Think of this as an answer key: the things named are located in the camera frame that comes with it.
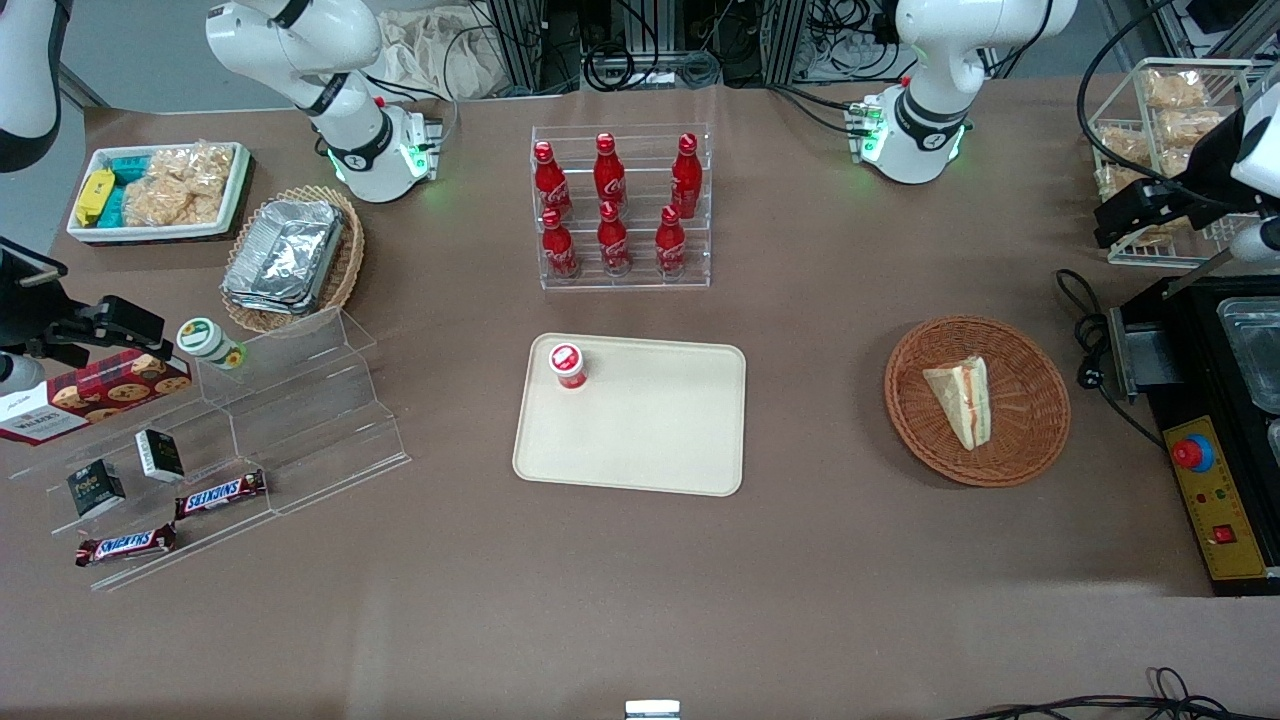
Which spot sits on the white rectangular snack bin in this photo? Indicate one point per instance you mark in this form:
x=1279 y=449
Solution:
x=235 y=195

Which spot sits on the red cola bottle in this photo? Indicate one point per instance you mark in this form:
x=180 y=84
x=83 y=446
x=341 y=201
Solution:
x=613 y=240
x=608 y=175
x=686 y=180
x=670 y=245
x=557 y=245
x=549 y=180

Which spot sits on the snickers chocolate bar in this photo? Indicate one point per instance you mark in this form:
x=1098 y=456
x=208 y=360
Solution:
x=125 y=545
x=220 y=494

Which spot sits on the small white device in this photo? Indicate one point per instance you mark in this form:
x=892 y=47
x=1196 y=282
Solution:
x=652 y=710

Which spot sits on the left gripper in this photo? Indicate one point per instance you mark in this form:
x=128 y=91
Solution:
x=1203 y=172

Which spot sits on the red tartan cookie box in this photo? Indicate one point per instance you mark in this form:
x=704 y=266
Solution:
x=90 y=397

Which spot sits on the aluminium foil container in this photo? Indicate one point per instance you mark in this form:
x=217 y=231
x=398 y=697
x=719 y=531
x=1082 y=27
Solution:
x=285 y=250
x=265 y=303

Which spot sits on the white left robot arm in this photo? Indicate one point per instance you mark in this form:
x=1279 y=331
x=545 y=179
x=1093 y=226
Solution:
x=930 y=120

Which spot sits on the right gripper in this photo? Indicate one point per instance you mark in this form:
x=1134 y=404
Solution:
x=22 y=312

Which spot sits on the red lid cup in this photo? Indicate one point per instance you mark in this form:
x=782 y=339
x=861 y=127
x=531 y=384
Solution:
x=567 y=364

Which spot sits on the black machine with yellow panel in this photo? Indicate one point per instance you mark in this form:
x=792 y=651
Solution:
x=1190 y=400

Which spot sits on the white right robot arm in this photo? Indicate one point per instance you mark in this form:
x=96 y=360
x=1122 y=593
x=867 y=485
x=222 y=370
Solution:
x=350 y=140

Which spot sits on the green lid yogurt cup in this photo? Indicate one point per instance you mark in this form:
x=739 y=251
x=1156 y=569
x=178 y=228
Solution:
x=208 y=342

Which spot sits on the beige plastic tray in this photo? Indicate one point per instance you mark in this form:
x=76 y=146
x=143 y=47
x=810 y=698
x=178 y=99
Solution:
x=650 y=430

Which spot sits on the red emergency stop button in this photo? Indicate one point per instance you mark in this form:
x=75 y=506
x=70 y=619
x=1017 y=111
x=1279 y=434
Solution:
x=1192 y=453

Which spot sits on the beige cloth bag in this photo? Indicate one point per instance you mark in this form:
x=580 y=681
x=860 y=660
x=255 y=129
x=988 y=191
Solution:
x=430 y=55

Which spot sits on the round brown wicker basket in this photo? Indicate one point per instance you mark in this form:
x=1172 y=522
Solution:
x=1030 y=420

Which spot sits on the steel pan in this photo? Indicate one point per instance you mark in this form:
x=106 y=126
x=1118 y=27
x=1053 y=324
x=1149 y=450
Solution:
x=1255 y=350

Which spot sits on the wrapped rice cracker pack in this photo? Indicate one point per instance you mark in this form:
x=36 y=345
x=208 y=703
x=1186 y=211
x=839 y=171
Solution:
x=1150 y=238
x=1115 y=180
x=1175 y=90
x=1125 y=145
x=1190 y=128

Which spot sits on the yellow snack packet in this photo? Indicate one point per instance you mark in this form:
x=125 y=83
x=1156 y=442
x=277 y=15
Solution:
x=94 y=196

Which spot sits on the teal snack packet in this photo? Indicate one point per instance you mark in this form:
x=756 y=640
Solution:
x=128 y=168
x=113 y=207

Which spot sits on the oval tan wicker basket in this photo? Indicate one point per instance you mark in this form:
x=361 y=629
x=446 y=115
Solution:
x=345 y=260

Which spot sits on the triangular sandwich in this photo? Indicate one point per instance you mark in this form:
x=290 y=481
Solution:
x=962 y=400

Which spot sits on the clear acrylic stepped shelf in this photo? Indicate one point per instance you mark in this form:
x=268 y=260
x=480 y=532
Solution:
x=310 y=430

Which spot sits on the clear acrylic bottle rack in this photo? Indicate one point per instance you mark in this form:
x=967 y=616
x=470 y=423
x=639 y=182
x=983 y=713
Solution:
x=625 y=275

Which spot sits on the aluminium frame post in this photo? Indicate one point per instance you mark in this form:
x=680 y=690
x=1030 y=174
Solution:
x=520 y=45
x=790 y=40

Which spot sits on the clear bag of crackers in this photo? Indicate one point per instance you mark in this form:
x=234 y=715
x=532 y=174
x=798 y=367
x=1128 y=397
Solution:
x=180 y=185

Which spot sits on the small black carton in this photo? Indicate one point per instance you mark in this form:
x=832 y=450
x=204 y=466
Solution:
x=95 y=489
x=159 y=455

